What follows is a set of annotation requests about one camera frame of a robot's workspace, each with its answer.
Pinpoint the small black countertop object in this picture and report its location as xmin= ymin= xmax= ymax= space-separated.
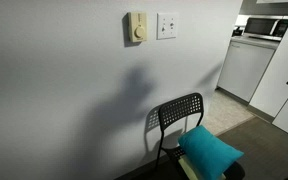
xmin=232 ymin=26 xmax=244 ymax=36

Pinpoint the black perforated metal chair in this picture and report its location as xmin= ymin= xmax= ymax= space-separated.
xmin=155 ymin=92 xmax=245 ymax=180

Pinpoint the pale yellow cushion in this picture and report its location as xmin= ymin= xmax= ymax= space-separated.
xmin=178 ymin=155 xmax=227 ymax=180

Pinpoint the white kitchen cabinet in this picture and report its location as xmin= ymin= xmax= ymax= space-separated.
xmin=217 ymin=37 xmax=279 ymax=102

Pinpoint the teal pillow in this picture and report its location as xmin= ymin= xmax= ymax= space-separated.
xmin=178 ymin=125 xmax=244 ymax=180

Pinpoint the beige wall thermostat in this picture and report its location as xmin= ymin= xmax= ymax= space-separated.
xmin=128 ymin=12 xmax=147 ymax=42

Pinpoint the stainless steel microwave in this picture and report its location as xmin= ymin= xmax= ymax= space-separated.
xmin=243 ymin=15 xmax=288 ymax=41

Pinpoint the white double switch plate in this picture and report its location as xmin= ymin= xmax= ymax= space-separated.
xmin=157 ymin=13 xmax=179 ymax=40

